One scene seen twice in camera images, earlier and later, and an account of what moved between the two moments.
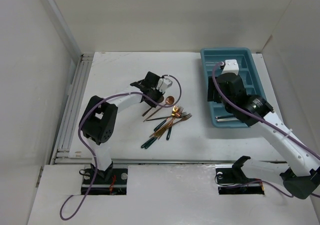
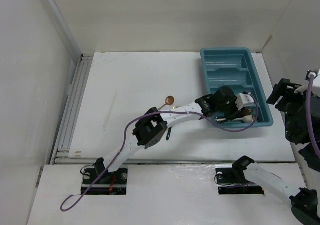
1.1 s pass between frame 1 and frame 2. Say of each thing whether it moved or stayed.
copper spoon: stayed
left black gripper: moved
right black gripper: moved
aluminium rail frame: stayed
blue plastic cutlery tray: stayed
